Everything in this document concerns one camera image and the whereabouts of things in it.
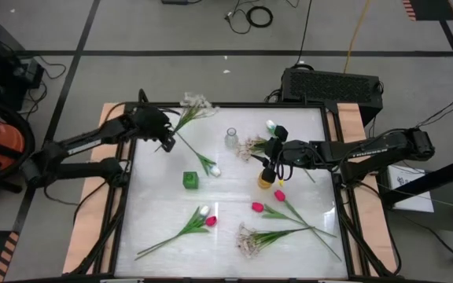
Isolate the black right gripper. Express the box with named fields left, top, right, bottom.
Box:
left=251, top=138, right=324, bottom=184

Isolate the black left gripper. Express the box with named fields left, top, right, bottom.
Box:
left=130, top=105, right=177, bottom=153

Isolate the white blossom flower bunch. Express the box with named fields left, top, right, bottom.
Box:
left=154, top=92, right=219, bottom=153
left=234, top=135, right=270, bottom=163
left=235, top=222, right=314, bottom=259

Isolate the yellow glass vase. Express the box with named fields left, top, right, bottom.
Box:
left=257, top=172, right=275, bottom=190

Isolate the clear glass vase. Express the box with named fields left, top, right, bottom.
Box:
left=224, top=127, right=239, bottom=149

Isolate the green square glass vase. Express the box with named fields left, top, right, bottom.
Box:
left=182, top=171, right=200, bottom=190

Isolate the black computer case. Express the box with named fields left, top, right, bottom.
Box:
left=280, top=67, right=385, bottom=127

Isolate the wooden side board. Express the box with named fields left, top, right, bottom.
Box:
left=61, top=102, right=133, bottom=275
left=326, top=102, right=399, bottom=276

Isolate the orange black vacuum cleaner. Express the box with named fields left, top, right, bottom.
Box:
left=0, top=97, right=37, bottom=188

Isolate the white paper sheet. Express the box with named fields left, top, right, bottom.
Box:
left=387, top=164, right=435, bottom=214

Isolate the black metal stand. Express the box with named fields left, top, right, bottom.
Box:
left=381, top=151, right=453, bottom=272

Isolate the black table frame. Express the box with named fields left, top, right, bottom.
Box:
left=71, top=89, right=403, bottom=283

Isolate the black hanging cable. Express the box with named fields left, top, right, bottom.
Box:
left=295, top=0, right=314, bottom=66

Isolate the black cable with plug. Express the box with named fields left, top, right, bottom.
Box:
left=223, top=0, right=251, bottom=35

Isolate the yellow hanging cable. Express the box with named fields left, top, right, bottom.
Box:
left=343, top=0, right=372, bottom=74

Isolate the coiled black cable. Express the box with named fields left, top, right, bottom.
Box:
left=245, top=5, right=274, bottom=29

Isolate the thin black cable bundle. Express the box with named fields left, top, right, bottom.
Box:
left=401, top=92, right=453, bottom=141

